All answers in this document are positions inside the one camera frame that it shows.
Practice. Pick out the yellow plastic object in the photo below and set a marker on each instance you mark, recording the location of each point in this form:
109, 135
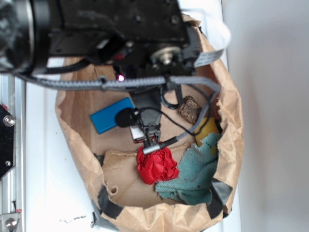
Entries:
209, 137

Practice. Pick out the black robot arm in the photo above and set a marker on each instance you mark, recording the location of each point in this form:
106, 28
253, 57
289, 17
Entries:
140, 39

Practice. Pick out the silver corner bracket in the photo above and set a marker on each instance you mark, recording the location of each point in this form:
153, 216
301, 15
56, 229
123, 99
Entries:
10, 222

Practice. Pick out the teal terry cloth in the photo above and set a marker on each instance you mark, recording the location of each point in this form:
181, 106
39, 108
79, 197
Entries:
192, 186

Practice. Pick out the brown paper bag tray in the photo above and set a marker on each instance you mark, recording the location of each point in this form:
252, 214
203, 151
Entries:
107, 163

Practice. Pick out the brown rough block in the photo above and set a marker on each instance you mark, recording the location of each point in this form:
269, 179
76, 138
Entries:
189, 109

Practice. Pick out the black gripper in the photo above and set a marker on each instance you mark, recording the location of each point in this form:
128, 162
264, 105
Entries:
147, 130

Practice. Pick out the aluminium frame rail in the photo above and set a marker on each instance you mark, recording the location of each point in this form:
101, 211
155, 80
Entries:
12, 186

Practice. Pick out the blue rectangular block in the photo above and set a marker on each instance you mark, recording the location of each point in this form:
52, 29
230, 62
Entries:
104, 119

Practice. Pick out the black metal bracket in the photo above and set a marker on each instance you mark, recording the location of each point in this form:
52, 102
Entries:
7, 142

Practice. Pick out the red crumpled paper ball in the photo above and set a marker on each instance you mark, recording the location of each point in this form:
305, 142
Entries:
157, 166

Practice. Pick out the black foam microphone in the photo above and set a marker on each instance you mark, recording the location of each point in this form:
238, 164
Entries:
127, 117

